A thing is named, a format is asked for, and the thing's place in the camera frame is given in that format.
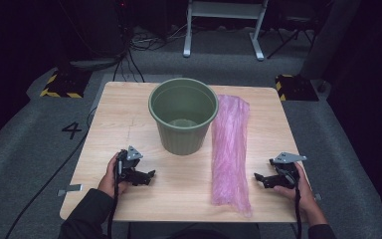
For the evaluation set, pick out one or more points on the black yellow striped base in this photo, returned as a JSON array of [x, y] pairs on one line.
[[296, 88], [64, 84]]

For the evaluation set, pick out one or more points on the green plastic trash bin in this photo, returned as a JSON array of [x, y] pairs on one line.
[[182, 139]]

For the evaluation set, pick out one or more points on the black tripod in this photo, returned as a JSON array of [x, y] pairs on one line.
[[291, 31]]

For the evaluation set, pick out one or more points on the pink plastic trash bag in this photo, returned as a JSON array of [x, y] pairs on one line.
[[229, 149]]

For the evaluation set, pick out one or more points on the person's left hand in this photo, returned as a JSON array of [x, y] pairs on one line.
[[107, 181]]

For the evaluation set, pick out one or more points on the grey tape strip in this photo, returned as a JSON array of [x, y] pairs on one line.
[[70, 189]]

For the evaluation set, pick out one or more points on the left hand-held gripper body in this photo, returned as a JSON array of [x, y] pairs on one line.
[[126, 166]]

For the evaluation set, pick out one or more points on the grey post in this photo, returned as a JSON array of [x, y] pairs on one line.
[[328, 36]]

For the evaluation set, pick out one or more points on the person's right hand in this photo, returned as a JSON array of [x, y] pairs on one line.
[[305, 194]]

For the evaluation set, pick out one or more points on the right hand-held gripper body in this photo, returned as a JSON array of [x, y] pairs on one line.
[[286, 172]]

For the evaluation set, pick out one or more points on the white metal stand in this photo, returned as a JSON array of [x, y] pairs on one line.
[[224, 10]]

